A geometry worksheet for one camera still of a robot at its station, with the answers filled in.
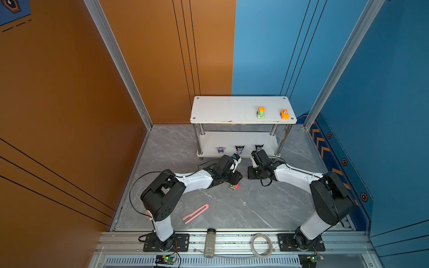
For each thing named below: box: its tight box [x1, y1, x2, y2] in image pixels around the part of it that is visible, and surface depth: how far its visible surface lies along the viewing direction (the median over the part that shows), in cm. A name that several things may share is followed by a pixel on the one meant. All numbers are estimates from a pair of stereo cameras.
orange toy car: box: [279, 108, 290, 119], surface depth 77 cm
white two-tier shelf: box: [189, 96, 298, 161], surface depth 84 cm
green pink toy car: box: [229, 183, 241, 191], surface depth 91 cm
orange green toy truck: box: [256, 106, 265, 119], surface depth 77 cm
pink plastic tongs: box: [182, 203, 210, 225], surface depth 82 cm
